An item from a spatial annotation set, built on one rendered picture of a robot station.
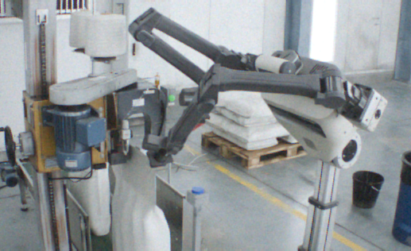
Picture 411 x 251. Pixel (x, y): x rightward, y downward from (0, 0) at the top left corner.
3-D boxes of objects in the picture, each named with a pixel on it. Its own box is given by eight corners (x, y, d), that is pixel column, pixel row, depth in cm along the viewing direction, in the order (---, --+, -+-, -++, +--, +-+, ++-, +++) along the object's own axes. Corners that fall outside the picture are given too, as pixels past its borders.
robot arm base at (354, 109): (356, 84, 159) (341, 116, 159) (343, 73, 154) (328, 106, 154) (375, 90, 153) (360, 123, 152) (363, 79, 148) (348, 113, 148)
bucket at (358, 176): (385, 205, 414) (391, 179, 406) (365, 214, 398) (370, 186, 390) (362, 194, 438) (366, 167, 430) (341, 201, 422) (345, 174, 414)
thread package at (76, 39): (105, 48, 208) (106, 9, 203) (74, 50, 201) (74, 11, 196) (94, 44, 220) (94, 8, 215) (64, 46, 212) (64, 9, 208)
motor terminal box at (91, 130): (107, 146, 188) (106, 118, 185) (89, 153, 180) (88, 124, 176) (92, 142, 192) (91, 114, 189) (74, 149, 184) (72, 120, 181)
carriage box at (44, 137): (108, 163, 216) (106, 94, 207) (36, 175, 198) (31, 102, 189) (90, 145, 235) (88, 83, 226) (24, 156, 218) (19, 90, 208)
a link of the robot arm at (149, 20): (153, 6, 167) (144, -1, 175) (131, 39, 170) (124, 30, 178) (242, 59, 194) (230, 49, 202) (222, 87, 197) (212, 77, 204)
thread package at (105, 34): (133, 57, 188) (133, 13, 183) (92, 61, 179) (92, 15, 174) (116, 52, 201) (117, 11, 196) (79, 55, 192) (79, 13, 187)
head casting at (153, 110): (166, 144, 231) (167, 81, 222) (118, 152, 218) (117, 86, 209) (138, 126, 255) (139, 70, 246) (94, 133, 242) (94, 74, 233)
